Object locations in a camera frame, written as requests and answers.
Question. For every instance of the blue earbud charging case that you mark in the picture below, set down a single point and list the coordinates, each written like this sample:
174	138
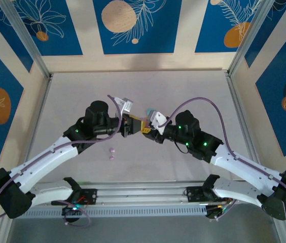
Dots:
149	111

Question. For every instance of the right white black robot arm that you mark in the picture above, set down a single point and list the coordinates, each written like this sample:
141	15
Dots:
244	168

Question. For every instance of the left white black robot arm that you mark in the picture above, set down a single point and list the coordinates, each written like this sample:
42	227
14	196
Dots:
46	162

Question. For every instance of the aluminium frame rail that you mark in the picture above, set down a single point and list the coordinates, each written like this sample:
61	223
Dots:
38	119
244	119

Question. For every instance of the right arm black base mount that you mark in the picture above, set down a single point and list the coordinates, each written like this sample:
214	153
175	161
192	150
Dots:
196	195

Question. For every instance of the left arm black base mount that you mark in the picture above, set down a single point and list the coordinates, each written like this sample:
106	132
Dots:
89	196

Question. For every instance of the aluminium frame post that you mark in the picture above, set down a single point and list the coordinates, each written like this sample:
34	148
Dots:
249	38
29	43

